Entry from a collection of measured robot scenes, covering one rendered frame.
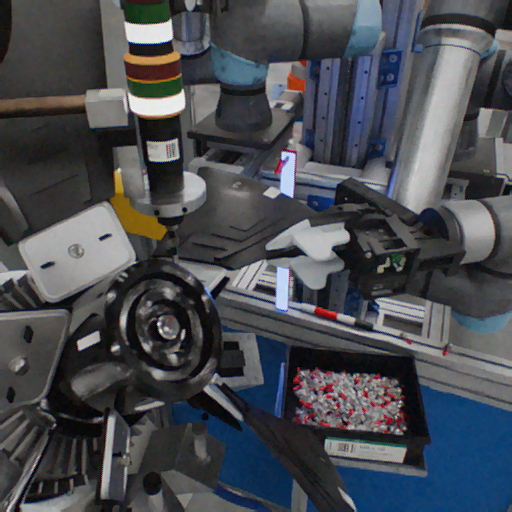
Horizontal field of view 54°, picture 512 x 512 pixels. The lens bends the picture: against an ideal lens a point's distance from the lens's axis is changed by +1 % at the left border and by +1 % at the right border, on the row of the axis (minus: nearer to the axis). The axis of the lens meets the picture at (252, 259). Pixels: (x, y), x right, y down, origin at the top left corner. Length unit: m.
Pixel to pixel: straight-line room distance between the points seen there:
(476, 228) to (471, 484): 0.72
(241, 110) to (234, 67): 0.61
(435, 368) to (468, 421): 0.15
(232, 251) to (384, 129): 0.91
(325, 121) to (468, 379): 0.71
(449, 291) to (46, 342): 0.50
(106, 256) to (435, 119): 0.46
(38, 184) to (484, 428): 0.89
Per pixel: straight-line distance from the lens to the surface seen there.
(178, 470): 0.65
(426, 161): 0.71
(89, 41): 0.53
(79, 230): 0.47
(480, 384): 0.97
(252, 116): 1.28
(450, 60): 0.74
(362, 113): 1.29
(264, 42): 0.66
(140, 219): 0.95
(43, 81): 0.51
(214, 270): 0.52
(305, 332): 0.98
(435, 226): 0.62
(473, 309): 0.72
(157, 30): 0.40
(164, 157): 0.43
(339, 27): 0.69
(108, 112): 0.42
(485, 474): 1.19
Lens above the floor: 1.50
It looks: 36 degrees down
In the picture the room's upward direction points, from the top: straight up
